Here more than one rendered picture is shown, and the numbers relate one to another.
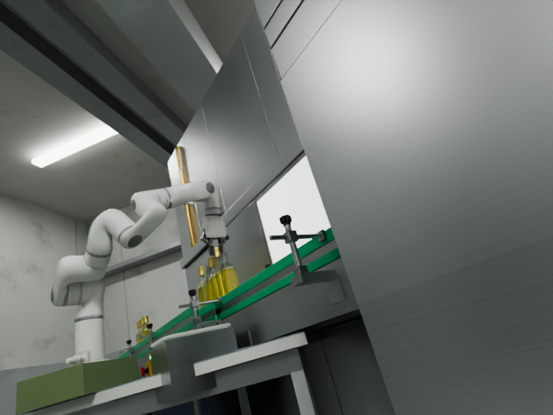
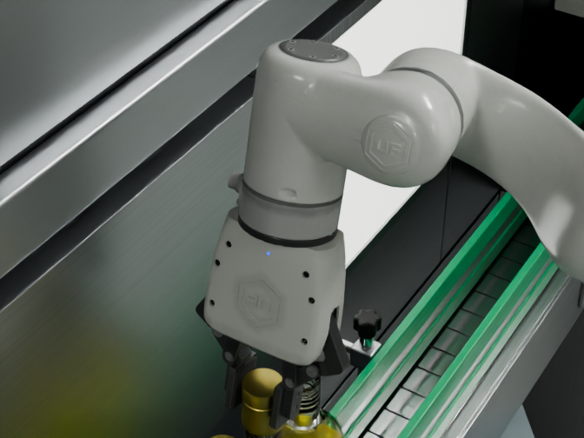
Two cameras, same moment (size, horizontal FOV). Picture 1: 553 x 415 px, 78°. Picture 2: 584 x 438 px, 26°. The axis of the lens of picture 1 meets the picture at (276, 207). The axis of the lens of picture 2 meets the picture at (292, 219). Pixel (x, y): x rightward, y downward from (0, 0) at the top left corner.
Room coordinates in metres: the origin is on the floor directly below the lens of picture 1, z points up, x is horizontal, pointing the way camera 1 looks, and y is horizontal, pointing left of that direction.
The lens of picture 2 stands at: (1.61, 0.98, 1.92)
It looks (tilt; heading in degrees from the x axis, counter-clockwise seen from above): 39 degrees down; 252
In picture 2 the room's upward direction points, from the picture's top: straight up
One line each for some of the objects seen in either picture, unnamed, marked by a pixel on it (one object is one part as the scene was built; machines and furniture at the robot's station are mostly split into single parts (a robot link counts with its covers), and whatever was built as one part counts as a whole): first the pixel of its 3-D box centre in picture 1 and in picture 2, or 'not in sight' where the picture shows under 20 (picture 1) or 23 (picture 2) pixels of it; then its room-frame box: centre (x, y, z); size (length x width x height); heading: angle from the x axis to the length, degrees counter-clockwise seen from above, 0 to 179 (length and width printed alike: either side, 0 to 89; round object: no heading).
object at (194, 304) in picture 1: (200, 305); not in sight; (1.30, 0.38, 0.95); 0.17 x 0.03 x 0.12; 130
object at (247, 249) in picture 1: (263, 239); (248, 239); (1.36, 0.09, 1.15); 0.90 x 0.03 x 0.34; 40
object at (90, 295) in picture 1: (85, 300); not in sight; (1.24, 0.78, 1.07); 0.13 x 0.10 x 0.16; 136
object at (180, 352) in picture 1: (202, 348); not in sight; (1.17, 0.36, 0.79); 0.27 x 0.17 x 0.08; 130
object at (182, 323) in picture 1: (140, 350); not in sight; (1.99, 0.96, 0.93); 1.75 x 0.01 x 0.08; 40
